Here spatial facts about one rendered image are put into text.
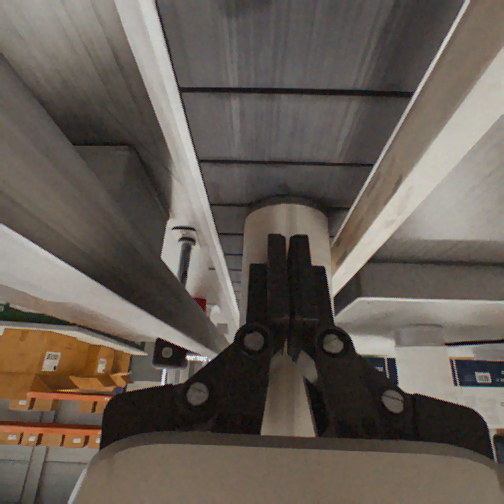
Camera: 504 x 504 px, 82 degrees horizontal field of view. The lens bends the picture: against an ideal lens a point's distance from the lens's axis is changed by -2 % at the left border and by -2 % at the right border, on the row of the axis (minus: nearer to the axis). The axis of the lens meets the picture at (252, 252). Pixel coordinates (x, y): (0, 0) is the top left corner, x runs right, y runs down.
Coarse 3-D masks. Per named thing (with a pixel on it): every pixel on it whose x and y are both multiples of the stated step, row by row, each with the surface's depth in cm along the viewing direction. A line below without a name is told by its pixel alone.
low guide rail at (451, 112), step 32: (480, 0) 6; (480, 32) 6; (448, 64) 7; (480, 64) 6; (448, 96) 7; (480, 96) 6; (416, 128) 9; (448, 128) 7; (480, 128) 7; (384, 160) 11; (416, 160) 8; (448, 160) 8; (384, 192) 11; (416, 192) 10; (352, 224) 14; (384, 224) 12; (352, 256) 15
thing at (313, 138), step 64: (192, 0) 8; (256, 0) 8; (320, 0) 8; (384, 0) 8; (448, 0) 8; (192, 64) 10; (256, 64) 9; (320, 64) 9; (384, 64) 9; (192, 128) 12; (256, 128) 12; (320, 128) 12; (384, 128) 12; (256, 192) 16; (320, 192) 16
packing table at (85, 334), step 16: (0, 320) 164; (16, 320) 170; (32, 320) 171; (48, 320) 172; (64, 320) 174; (80, 336) 193; (96, 336) 197; (112, 336) 244; (128, 352) 333; (144, 352) 348
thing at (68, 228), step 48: (0, 96) 2; (0, 144) 3; (48, 144) 3; (0, 192) 3; (48, 192) 3; (96, 192) 4; (0, 240) 3; (48, 240) 3; (96, 240) 4; (144, 240) 6; (48, 288) 5; (96, 288) 4; (144, 288) 6; (192, 336) 10
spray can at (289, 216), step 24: (264, 216) 16; (288, 216) 16; (312, 216) 16; (264, 240) 16; (288, 240) 15; (312, 240) 16; (312, 264) 15; (240, 312) 16; (288, 360) 13; (288, 384) 13; (288, 408) 12; (264, 432) 12; (288, 432) 12; (312, 432) 12
